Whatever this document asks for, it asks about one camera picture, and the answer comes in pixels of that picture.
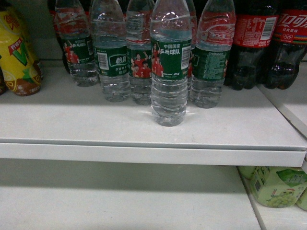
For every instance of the water bottle green label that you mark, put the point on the water bottle green label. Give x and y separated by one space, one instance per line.
214 40
171 34

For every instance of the hidden water bottle behind front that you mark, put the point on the hidden water bottle behind front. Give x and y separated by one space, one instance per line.
193 22

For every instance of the white upper shelf board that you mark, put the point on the white upper shelf board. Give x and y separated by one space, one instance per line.
71 123

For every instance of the middle water bottle red players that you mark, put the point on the middle water bottle red players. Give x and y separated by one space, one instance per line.
138 18

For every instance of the water bottle barcode label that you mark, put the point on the water bottle barcode label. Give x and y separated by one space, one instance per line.
108 32

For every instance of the leftmost water bottle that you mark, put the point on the leftmost water bottle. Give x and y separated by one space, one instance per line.
74 32

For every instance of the green drink carton behind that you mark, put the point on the green drink carton behind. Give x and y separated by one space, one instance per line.
247 171

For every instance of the yellow lemon tea bottle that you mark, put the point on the yellow lemon tea bottle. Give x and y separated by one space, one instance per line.
18 62

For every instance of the cola bottle red label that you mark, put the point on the cola bottle red label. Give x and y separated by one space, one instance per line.
255 23

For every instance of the green grape drink carton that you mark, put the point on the green grape drink carton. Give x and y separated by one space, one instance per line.
277 187

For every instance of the cola bottle olympic label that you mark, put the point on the cola bottle olympic label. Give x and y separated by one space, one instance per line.
288 46

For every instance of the green drink carton right edge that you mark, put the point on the green drink carton right edge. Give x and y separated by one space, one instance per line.
302 201

